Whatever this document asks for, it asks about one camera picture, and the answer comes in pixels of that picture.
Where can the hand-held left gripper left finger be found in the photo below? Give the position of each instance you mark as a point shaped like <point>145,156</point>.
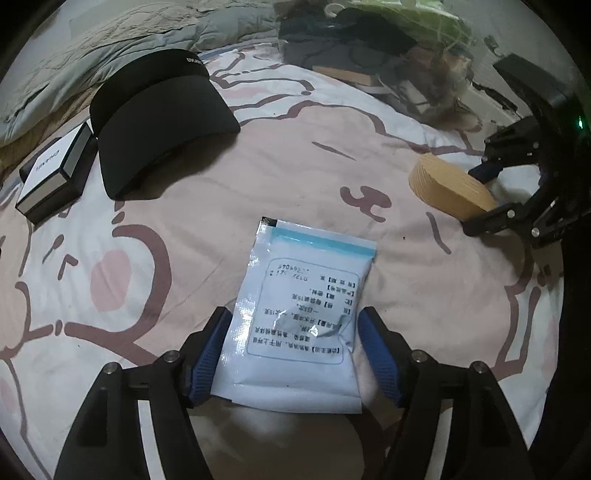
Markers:
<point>207,360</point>

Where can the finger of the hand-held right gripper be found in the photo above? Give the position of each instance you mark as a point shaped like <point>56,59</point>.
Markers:
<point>512,147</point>
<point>508,217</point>

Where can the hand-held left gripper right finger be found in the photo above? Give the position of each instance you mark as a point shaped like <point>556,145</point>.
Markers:
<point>381,360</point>

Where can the round wooden block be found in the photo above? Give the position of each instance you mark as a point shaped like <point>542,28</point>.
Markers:
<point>448,189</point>

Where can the white zip medicine pouch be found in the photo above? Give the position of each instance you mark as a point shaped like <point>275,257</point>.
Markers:
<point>295,323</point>

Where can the clear plastic storage box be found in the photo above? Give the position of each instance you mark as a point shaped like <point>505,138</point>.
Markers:
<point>378,60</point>

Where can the black sun visor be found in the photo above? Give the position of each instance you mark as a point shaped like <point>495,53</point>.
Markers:
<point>157,124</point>

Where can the green dotted tissue pack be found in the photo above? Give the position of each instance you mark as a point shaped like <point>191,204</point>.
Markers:
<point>406,14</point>

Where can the pink cartoon printed blanket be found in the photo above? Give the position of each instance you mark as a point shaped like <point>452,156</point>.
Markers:
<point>323,161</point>

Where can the white and black box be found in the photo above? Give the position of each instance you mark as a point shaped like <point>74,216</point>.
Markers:
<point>46,175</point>

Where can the grey duvet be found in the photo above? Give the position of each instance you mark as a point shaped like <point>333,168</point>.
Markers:
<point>92,32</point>

